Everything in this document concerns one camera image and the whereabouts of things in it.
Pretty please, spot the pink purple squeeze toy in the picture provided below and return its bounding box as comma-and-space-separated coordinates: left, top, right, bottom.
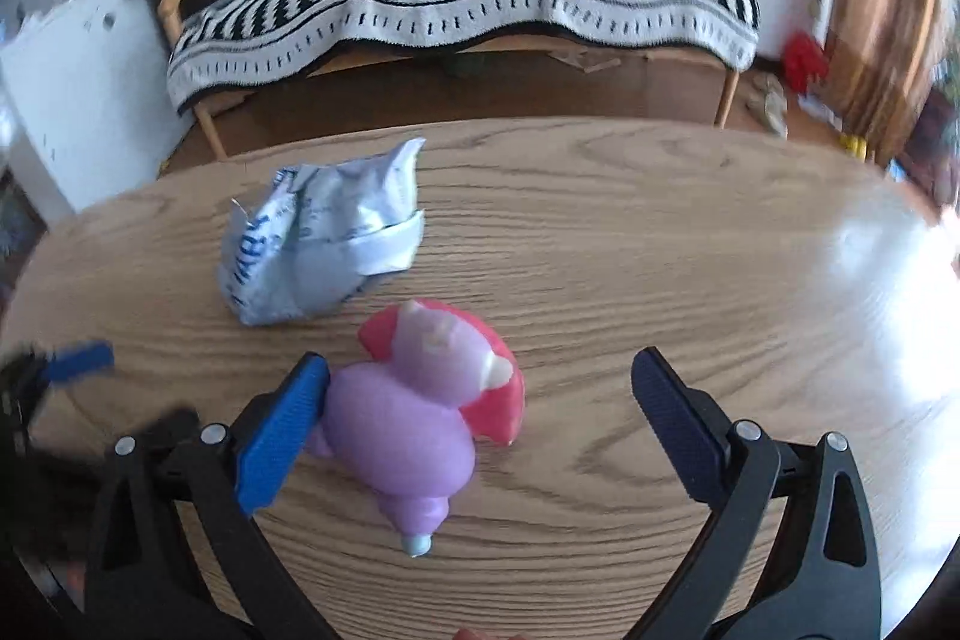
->
306, 299, 526, 557

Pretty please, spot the blue white foil bag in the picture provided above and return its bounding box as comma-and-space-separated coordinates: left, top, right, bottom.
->
218, 138, 425, 326

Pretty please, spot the white cabinet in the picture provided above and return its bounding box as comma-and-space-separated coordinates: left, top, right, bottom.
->
2, 0, 194, 213

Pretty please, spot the red bag on floor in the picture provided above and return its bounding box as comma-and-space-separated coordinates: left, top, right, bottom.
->
781, 31, 830, 96

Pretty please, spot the brown orange curtain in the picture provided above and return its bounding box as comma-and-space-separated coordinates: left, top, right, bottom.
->
823, 0, 950, 164

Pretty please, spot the wooden frame sofa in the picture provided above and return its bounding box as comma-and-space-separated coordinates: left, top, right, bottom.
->
158, 0, 760, 159

